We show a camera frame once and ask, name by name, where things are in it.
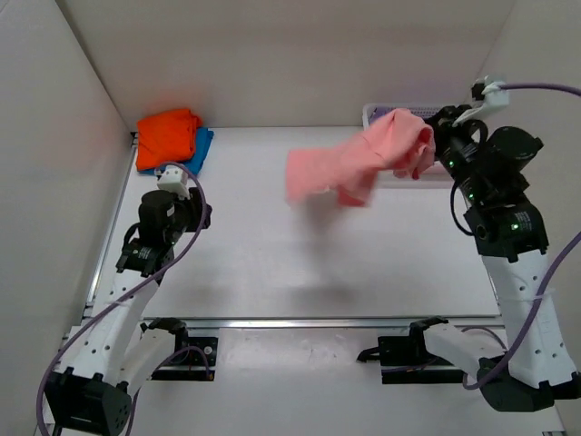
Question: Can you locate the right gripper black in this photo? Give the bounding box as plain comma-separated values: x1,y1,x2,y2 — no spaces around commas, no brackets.
393,104,479,198

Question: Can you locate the salmon pink t-shirt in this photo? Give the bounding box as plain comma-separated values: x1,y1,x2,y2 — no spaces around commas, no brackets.
285,108,436,207

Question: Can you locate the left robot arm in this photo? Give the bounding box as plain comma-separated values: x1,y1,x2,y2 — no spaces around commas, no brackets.
37,185,212,435

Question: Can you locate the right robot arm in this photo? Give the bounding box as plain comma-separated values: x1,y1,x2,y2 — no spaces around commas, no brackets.
407,105,580,412

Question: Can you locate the white plastic basket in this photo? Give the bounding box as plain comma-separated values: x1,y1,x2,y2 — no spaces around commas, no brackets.
362,103,453,189

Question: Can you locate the folded orange t-shirt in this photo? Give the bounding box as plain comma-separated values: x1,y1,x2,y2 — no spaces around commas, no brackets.
136,108,203,172

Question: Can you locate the folded blue t-shirt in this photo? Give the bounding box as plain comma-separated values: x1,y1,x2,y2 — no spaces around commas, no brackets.
140,127,214,175

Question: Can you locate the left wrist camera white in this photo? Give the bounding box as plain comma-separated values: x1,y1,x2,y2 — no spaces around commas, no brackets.
154,165,191,199

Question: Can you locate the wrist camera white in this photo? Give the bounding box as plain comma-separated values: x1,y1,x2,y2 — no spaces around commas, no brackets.
154,165,191,199
452,76,510,127

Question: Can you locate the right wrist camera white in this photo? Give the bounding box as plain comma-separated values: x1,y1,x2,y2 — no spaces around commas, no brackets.
452,76,510,127

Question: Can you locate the left aluminium rail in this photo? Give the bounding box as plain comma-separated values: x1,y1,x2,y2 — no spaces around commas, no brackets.
82,131,138,318

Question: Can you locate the aluminium rail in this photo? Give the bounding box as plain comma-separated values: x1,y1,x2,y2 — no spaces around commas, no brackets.
82,131,138,318
140,316,505,330

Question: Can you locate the front aluminium rail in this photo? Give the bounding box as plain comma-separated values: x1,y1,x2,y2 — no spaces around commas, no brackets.
140,316,505,330

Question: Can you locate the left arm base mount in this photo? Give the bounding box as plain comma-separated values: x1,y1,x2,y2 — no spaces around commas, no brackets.
151,327,219,382

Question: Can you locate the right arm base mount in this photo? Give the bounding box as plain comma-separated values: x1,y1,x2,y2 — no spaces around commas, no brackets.
357,333,464,385

